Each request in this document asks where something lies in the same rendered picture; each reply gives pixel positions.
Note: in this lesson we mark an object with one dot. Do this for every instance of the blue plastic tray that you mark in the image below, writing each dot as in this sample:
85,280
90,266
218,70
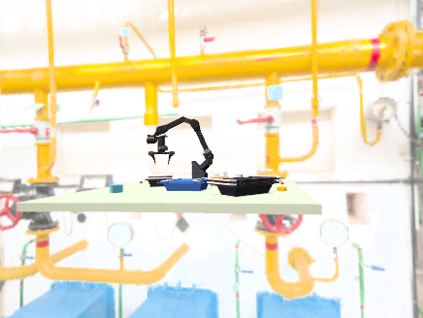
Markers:
185,184

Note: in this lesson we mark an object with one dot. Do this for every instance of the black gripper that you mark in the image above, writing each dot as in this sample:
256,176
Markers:
151,153

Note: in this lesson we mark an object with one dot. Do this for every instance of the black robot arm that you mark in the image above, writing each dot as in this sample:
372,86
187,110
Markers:
160,130

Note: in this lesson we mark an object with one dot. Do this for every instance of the small light blue block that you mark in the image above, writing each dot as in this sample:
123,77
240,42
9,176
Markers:
116,188

